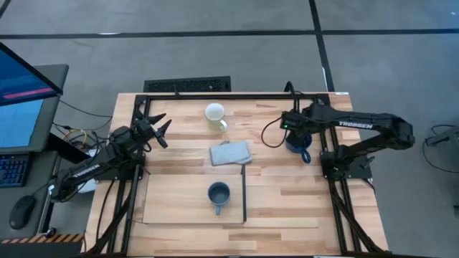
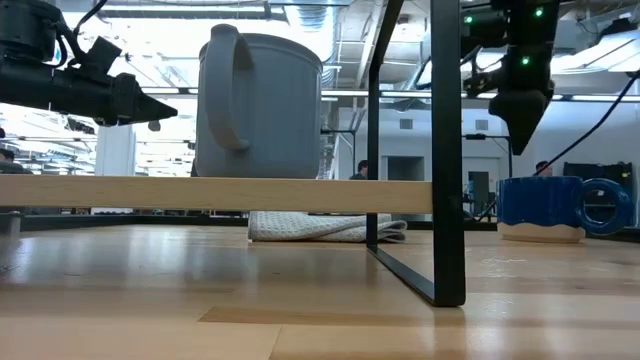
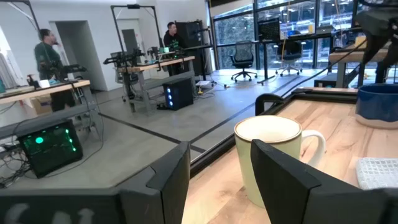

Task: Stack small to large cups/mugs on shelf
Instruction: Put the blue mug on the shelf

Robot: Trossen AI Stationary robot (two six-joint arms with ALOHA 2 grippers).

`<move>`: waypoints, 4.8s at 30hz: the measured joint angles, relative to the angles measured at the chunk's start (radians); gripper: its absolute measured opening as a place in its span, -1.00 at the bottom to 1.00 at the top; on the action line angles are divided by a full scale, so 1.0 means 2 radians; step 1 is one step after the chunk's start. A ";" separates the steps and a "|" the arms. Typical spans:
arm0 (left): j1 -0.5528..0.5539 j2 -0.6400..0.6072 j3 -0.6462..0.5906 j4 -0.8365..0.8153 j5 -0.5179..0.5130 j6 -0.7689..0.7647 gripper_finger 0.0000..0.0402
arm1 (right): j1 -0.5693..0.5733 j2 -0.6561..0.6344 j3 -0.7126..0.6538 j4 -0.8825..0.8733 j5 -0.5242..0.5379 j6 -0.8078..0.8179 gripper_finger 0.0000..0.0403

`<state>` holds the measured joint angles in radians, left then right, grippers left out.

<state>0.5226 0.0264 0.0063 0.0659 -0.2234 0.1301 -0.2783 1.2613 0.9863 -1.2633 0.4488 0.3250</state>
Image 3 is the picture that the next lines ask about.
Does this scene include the computer tower green lights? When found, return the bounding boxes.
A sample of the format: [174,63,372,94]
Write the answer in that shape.
[17,119,84,179]

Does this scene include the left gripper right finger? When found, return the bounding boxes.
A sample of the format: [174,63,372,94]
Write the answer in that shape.
[250,139,365,224]

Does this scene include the computer tower blue lights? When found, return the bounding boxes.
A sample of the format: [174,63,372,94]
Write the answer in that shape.
[162,77,195,111]

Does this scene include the long black cable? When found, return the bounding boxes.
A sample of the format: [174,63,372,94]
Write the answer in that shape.
[281,39,368,98]

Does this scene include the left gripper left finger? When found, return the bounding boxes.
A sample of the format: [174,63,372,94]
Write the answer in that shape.
[119,141,192,224]

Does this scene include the cream ceramic mug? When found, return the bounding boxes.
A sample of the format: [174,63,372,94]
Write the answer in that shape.
[233,114,326,208]

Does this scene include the cardboard box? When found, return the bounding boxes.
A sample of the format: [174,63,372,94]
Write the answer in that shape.
[30,95,53,115]

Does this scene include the black office chair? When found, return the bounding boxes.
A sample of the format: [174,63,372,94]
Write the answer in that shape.
[229,40,259,84]
[275,39,305,78]

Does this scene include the black curved table bracket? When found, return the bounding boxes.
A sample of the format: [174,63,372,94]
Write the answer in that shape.
[254,93,285,116]

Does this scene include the tall black cabinet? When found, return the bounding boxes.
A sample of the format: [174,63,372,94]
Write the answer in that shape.
[175,20,214,77]

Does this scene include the black metal rig frame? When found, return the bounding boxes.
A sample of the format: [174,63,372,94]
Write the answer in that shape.
[110,4,164,63]

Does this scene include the wooden top workbench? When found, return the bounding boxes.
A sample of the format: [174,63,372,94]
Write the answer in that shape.
[0,79,103,147]
[117,55,197,113]
[328,42,392,90]

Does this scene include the person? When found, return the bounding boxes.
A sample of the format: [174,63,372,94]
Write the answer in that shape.
[163,21,185,52]
[34,28,77,112]

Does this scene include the blue cup beige base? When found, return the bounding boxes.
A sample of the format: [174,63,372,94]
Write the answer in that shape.
[354,83,398,130]

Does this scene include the black standing desk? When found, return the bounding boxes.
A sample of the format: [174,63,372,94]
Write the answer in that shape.
[256,27,363,85]

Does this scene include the black perforated panel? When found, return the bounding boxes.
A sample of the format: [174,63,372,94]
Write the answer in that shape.
[257,17,281,41]

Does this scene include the tangled black floor cables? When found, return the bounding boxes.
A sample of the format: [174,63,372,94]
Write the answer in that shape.
[0,146,32,189]

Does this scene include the white waffle cloth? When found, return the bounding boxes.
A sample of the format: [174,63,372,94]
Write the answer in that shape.
[355,157,398,190]

